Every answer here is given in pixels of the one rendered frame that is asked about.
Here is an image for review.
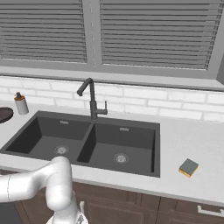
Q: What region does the dark grey double sink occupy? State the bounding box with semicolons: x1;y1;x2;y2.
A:
0;109;162;179

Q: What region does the grey and yellow sponge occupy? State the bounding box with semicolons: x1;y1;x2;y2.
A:
178;157;200;179

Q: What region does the dark round pan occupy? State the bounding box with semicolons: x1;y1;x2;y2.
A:
0;107;14;124

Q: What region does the dark grey tap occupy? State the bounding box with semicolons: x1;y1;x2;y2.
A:
76;77;109;122

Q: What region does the white soap dispenser bottle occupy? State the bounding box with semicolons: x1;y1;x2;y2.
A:
13;91;30;116

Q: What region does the grey window blind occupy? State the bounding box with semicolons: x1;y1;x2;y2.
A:
99;0;224;71
0;0;88;64

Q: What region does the brown cupboard door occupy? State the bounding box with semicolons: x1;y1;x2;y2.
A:
71;182;161;224

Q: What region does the brown drawer front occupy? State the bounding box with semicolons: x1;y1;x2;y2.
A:
156;195;224;224

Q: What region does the grey window frame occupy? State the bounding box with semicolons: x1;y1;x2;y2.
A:
0;0;224;92

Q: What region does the silver drawer handle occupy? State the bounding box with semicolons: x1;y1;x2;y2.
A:
197;205;224;218

